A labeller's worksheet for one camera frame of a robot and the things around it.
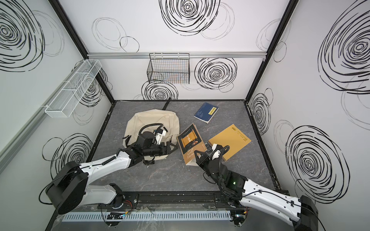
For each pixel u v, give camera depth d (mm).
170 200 756
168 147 724
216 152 633
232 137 996
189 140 821
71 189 413
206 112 1121
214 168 551
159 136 770
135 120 1043
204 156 658
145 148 651
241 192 539
